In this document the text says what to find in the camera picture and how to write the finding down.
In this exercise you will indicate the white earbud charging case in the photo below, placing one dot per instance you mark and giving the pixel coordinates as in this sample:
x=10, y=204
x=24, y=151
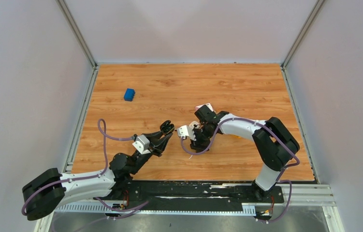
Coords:
x=194, y=124

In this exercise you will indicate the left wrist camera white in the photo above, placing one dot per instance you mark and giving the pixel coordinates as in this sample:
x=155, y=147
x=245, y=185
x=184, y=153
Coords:
x=141, y=144

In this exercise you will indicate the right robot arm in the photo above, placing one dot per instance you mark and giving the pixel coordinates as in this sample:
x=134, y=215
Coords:
x=275, y=144

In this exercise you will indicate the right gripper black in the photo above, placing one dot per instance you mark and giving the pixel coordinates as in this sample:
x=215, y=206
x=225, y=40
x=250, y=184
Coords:
x=198, y=145

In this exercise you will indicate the red pink small box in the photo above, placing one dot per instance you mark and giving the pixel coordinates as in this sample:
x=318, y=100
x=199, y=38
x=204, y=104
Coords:
x=206, y=104

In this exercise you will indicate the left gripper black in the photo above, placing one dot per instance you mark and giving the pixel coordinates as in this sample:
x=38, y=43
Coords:
x=156, y=144

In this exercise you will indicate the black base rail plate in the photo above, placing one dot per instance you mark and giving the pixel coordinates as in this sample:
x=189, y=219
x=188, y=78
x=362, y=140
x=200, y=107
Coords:
x=195, y=196

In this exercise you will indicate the blue toy block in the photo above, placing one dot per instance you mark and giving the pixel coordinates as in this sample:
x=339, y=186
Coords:
x=129, y=95

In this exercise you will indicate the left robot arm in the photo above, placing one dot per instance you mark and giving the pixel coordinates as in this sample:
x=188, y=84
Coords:
x=52, y=189

